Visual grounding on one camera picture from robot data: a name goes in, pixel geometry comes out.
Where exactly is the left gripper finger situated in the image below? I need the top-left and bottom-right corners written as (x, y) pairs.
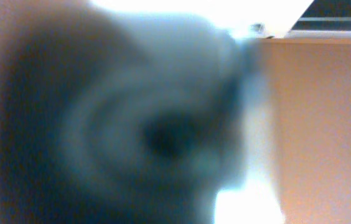
top-left (0, 9), bottom-right (248, 223)

